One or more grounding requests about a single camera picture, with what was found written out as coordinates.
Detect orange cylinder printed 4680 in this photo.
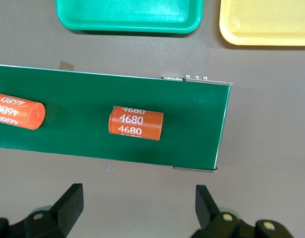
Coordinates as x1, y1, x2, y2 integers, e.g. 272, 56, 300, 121
108, 106, 164, 142
0, 92, 46, 130

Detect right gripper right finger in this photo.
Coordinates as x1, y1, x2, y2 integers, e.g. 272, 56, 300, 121
191, 184, 295, 238

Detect green plastic tray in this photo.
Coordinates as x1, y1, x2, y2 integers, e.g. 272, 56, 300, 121
55, 0, 205, 34

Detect brown tape piece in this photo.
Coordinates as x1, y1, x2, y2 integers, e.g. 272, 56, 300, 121
58, 60, 75, 71

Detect green conveyor belt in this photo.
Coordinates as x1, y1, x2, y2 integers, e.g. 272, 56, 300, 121
0, 63, 235, 174

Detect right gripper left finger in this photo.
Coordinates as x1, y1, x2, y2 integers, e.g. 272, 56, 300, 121
0, 182, 85, 238

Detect yellow plastic tray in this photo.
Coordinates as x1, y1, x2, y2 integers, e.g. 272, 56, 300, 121
219, 0, 305, 47

